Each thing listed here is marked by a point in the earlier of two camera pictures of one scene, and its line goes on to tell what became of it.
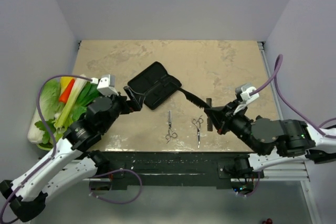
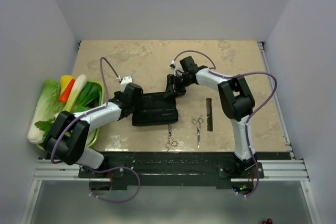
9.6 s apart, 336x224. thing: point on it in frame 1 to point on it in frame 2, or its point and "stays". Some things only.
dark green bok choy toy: (90, 92) stays
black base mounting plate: (164, 170) stays
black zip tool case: (155, 83) to (155, 109)
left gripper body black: (121, 106) stays
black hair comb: (195, 99) to (209, 114)
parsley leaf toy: (52, 125) stays
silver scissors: (198, 125) stays
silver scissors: (170, 134) to (171, 141)
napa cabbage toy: (50, 106) stays
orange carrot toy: (64, 96) stays
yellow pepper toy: (64, 82) stays
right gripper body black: (232, 121) to (180, 83)
